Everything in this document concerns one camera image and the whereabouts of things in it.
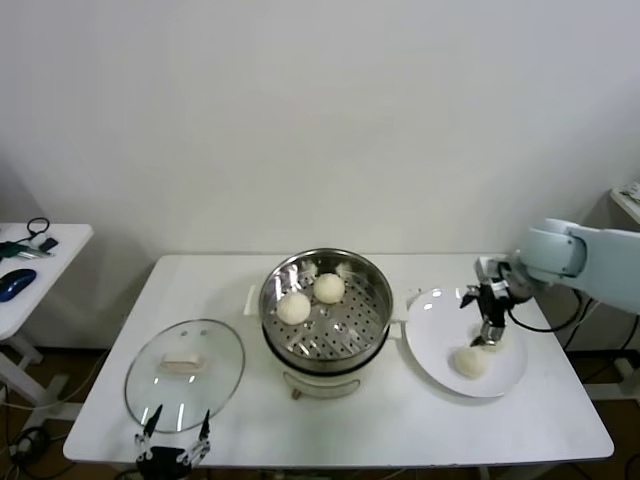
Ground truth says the black cable loop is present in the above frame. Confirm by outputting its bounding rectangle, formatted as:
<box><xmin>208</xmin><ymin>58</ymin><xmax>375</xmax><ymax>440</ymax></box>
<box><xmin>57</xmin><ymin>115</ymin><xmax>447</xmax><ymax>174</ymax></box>
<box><xmin>25</xmin><ymin>216</ymin><xmax>52</xmax><ymax>240</ymax></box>

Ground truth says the white round plate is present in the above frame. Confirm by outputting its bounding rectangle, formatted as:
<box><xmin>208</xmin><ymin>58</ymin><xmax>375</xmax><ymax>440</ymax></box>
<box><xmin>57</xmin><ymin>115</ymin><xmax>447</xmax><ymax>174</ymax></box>
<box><xmin>406</xmin><ymin>287</ymin><xmax>529</xmax><ymax>400</ymax></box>

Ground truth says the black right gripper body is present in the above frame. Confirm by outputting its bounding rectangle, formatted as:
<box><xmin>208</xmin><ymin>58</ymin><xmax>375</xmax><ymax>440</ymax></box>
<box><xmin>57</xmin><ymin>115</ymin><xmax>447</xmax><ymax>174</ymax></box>
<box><xmin>477</xmin><ymin>279</ymin><xmax>516</xmax><ymax>327</ymax></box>

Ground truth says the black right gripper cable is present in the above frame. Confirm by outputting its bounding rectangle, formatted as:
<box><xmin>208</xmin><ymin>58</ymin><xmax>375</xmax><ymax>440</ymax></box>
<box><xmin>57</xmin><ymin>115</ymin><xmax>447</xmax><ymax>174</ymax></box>
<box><xmin>504</xmin><ymin>287</ymin><xmax>599</xmax><ymax>332</ymax></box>

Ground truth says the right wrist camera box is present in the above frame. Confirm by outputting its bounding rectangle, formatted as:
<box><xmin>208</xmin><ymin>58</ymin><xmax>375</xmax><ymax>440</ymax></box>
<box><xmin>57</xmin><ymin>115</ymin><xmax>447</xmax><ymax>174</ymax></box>
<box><xmin>474</xmin><ymin>255</ymin><xmax>504</xmax><ymax>281</ymax></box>

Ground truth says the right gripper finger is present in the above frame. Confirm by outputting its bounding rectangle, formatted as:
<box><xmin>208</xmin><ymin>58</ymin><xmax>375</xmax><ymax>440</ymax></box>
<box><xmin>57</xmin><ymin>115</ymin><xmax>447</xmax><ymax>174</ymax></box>
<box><xmin>459</xmin><ymin>283</ymin><xmax>484</xmax><ymax>309</ymax></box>
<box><xmin>468</xmin><ymin>321</ymin><xmax>507</xmax><ymax>350</ymax></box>

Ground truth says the white side table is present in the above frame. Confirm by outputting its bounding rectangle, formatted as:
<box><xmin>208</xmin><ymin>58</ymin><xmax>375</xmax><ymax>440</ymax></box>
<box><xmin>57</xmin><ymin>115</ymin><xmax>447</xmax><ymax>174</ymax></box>
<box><xmin>0</xmin><ymin>222</ymin><xmax>95</xmax><ymax>421</ymax></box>

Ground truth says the glass lid with white handle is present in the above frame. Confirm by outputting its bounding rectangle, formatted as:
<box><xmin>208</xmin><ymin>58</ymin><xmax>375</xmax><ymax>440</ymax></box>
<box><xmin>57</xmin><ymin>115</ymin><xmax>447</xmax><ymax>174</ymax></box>
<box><xmin>123</xmin><ymin>318</ymin><xmax>246</xmax><ymax>434</ymax></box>

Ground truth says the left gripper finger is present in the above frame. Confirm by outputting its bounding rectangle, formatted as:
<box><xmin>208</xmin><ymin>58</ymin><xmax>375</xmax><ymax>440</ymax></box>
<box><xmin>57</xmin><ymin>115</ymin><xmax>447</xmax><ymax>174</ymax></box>
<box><xmin>180</xmin><ymin>408</ymin><xmax>212</xmax><ymax>465</ymax></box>
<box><xmin>133</xmin><ymin>403</ymin><xmax>164</xmax><ymax>462</ymax></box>

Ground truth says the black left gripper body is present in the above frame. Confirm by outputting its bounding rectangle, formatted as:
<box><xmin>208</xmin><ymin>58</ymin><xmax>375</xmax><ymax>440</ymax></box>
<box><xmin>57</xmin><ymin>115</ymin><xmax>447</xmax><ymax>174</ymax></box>
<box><xmin>137</xmin><ymin>445</ymin><xmax>195</xmax><ymax>480</ymax></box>

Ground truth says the white electric cooker base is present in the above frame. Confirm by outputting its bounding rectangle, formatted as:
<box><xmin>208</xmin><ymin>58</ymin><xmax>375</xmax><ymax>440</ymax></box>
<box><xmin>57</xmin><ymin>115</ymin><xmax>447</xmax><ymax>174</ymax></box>
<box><xmin>279</xmin><ymin>367</ymin><xmax>364</xmax><ymax>402</ymax></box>

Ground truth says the white shelf table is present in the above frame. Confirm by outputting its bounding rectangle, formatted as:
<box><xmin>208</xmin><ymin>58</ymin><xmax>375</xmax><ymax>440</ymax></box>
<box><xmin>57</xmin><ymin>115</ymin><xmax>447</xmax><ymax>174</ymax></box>
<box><xmin>608</xmin><ymin>182</ymin><xmax>640</xmax><ymax>224</ymax></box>

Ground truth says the stainless steel steamer basket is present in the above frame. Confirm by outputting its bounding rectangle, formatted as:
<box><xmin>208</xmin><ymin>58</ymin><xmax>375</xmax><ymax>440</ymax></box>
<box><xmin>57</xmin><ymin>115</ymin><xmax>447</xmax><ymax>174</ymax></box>
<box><xmin>243</xmin><ymin>248</ymin><xmax>409</xmax><ymax>365</ymax></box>

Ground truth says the blue computer mouse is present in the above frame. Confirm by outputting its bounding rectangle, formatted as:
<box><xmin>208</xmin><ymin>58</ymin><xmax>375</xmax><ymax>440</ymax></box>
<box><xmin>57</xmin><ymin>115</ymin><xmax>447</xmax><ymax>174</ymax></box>
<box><xmin>0</xmin><ymin>268</ymin><xmax>39</xmax><ymax>303</ymax></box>

